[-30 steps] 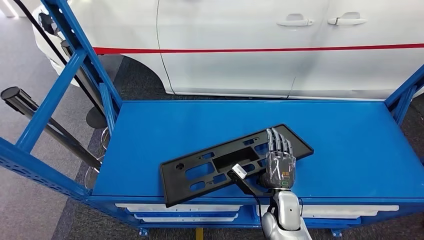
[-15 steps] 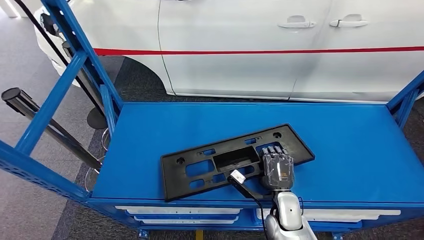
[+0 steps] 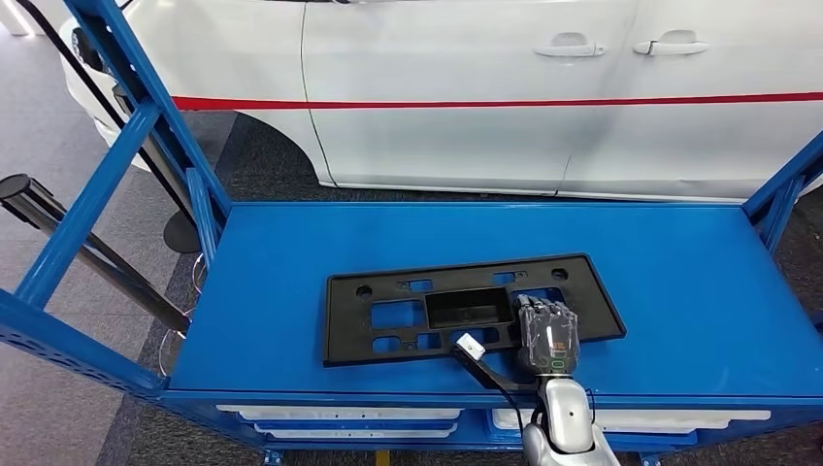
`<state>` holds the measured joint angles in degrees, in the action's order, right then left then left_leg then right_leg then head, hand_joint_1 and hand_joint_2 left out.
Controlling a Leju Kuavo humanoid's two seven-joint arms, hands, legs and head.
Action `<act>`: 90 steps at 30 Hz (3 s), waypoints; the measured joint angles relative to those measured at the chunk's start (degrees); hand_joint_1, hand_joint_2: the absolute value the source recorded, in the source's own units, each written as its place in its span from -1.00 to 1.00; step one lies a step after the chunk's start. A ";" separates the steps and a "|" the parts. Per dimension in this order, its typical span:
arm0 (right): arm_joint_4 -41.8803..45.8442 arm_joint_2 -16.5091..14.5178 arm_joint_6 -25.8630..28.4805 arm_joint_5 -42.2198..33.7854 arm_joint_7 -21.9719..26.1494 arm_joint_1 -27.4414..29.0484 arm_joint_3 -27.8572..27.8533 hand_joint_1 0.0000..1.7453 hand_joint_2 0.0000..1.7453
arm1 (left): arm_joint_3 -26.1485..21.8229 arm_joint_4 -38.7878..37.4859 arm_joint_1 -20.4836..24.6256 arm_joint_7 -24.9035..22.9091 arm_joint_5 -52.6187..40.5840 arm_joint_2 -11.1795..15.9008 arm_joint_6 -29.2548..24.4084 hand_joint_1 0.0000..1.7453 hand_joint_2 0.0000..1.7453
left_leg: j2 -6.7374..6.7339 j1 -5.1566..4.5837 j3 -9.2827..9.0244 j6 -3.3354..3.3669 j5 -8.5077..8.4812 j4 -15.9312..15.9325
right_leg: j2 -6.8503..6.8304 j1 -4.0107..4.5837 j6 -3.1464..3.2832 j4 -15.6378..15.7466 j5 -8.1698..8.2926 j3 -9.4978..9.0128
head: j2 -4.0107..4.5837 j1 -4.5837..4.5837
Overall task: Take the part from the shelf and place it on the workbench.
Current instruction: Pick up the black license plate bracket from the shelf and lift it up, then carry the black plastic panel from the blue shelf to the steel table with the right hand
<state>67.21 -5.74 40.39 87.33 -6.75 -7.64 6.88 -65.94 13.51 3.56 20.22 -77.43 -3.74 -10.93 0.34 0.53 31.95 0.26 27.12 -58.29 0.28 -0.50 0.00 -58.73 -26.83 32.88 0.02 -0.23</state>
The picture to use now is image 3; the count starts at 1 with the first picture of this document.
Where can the blue metal shelf rack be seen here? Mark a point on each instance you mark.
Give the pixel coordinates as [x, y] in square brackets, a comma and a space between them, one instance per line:
[675, 289]

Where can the white car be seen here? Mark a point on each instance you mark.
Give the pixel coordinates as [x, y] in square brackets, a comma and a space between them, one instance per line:
[450, 148]

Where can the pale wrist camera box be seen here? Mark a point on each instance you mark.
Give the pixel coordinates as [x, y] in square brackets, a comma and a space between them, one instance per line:
[471, 347]

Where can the metal stanchion post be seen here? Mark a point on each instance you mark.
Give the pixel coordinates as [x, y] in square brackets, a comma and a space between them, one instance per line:
[128, 283]
[183, 233]

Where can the black plastic plate frame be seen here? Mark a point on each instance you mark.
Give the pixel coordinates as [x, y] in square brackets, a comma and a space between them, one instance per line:
[360, 321]

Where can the yellow floor tape square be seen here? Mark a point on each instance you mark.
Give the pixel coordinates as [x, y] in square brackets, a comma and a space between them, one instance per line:
[383, 459]

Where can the thin black pole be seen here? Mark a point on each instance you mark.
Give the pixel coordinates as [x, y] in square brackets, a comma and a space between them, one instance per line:
[38, 27]

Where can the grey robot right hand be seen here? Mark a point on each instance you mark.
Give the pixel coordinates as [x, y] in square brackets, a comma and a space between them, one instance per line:
[550, 337]

